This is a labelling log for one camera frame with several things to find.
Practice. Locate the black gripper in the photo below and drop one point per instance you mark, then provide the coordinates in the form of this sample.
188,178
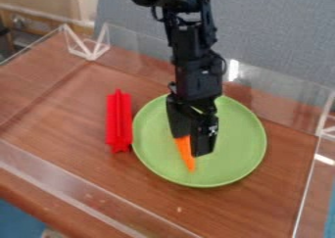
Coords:
199,69

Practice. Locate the orange toy carrot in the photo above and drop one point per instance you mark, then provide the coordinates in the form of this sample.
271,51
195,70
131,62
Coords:
183,145

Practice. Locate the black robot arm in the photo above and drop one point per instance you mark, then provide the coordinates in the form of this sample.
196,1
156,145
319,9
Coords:
180,10

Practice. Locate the green round plate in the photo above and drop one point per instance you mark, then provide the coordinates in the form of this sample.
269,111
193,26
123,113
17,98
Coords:
239,151

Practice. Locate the cardboard box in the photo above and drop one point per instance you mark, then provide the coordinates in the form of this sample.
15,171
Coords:
52,0

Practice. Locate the wooden shelf with knob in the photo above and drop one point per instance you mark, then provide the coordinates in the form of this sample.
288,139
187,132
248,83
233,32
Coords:
39,23

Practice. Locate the clear acrylic triangle bracket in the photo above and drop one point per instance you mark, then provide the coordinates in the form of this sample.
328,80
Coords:
84,47

